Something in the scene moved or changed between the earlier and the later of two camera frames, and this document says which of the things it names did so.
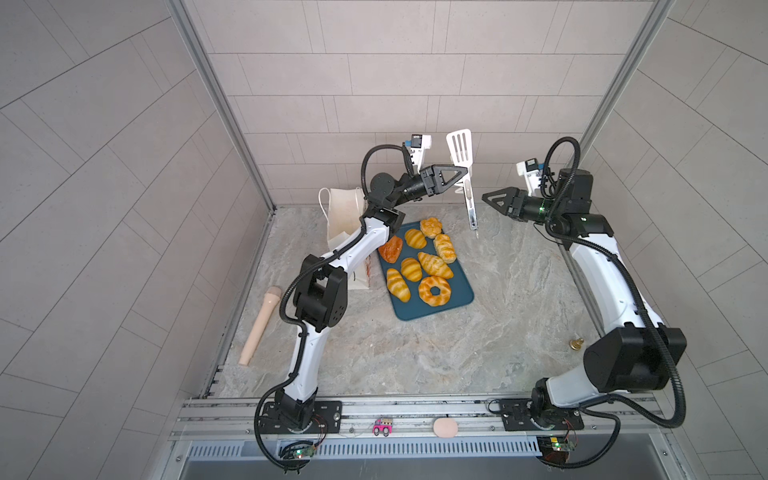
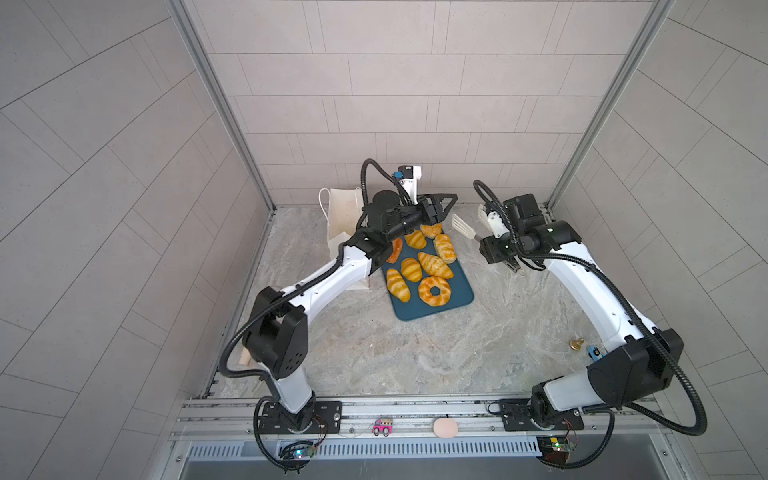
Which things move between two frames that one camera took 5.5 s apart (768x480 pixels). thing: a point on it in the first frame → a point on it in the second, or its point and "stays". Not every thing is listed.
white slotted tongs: (460, 143) → (468, 231)
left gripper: (417, 186) → (429, 202)
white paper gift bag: (344, 208) stays
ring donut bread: (427, 283) stays
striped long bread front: (397, 285) stays
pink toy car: (382, 426) stays
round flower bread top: (430, 227) stays
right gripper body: (539, 211) → (498, 248)
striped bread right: (445, 248) stays
